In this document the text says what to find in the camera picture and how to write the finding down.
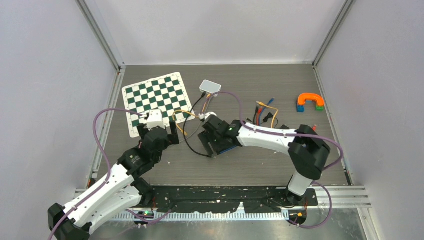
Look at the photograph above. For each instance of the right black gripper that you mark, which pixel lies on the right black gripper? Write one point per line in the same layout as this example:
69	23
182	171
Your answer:
205	139

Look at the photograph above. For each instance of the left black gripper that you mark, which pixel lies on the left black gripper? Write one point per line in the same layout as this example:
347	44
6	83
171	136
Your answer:
172	138

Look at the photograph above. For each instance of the black network switch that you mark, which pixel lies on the black network switch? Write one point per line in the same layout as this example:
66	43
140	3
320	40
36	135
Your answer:
223	147

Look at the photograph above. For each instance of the white router box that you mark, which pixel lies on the white router box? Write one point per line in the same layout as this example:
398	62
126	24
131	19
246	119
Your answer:
210	87

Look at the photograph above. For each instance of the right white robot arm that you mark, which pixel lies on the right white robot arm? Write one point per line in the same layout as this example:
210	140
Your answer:
306	150

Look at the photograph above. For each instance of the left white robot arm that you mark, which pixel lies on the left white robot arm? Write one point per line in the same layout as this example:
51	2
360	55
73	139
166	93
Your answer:
122	188

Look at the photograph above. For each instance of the green white chessboard mat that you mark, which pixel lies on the green white chessboard mat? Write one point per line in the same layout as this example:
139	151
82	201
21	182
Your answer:
167	93

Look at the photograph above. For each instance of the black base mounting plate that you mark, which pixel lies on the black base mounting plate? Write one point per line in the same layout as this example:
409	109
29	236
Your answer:
225	199

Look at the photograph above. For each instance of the blue toy block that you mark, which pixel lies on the blue toy block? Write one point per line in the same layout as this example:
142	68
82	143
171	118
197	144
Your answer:
300	107

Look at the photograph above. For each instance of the orange arch toy block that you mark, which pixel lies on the orange arch toy block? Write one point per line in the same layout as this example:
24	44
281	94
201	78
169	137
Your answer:
303	97

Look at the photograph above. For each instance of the green toy block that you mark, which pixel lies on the green toy block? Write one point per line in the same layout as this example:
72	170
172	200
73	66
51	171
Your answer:
319	107

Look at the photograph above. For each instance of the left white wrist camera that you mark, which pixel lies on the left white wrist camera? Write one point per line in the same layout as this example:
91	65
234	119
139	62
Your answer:
155	119

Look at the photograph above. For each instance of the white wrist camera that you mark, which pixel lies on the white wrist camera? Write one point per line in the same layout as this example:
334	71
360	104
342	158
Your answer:
204	116
155	119

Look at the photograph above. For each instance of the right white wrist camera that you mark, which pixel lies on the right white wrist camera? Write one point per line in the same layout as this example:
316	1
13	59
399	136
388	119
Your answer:
204	116

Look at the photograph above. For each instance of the black power adapter with cord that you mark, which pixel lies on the black power adapter with cord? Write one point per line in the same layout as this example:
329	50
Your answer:
258	121

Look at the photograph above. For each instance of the aluminium frame rail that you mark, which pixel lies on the aluminium frame rail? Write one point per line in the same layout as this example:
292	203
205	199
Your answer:
339	197

